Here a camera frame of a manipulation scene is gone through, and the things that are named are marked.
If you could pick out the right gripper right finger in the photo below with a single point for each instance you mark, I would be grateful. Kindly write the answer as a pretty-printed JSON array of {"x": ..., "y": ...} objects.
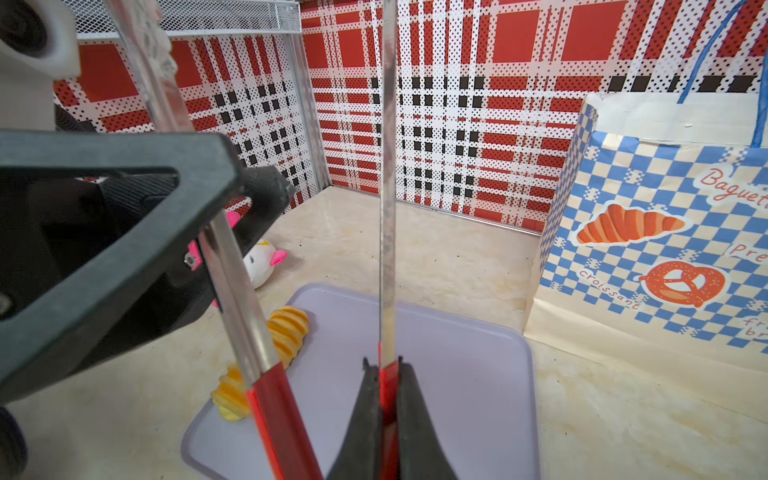
[{"x": 420, "y": 454}]

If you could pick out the blue checkered paper bag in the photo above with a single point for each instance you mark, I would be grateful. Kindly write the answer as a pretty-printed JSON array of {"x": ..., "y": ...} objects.
[{"x": 654, "y": 253}]

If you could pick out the white wire mesh basket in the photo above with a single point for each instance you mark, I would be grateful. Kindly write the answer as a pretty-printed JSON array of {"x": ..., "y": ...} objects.
[{"x": 196, "y": 18}]

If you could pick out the pink striped plush toy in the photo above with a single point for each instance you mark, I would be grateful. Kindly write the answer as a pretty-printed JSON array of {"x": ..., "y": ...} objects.
[{"x": 260, "y": 261}]

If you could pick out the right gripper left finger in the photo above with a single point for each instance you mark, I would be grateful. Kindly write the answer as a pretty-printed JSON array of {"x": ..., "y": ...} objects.
[{"x": 360, "y": 454}]

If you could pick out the ridged fake bread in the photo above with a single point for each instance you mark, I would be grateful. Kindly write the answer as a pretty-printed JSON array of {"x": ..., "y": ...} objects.
[{"x": 288, "y": 327}]

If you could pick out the red handled metal tongs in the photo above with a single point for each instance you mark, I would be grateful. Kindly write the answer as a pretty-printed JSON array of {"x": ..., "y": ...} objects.
[{"x": 274, "y": 408}]

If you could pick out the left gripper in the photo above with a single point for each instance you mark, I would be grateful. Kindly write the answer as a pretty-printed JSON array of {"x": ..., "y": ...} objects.
[{"x": 94, "y": 231}]

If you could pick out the lilac tray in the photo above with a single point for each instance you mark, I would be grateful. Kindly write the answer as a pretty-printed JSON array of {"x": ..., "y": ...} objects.
[{"x": 477, "y": 380}]

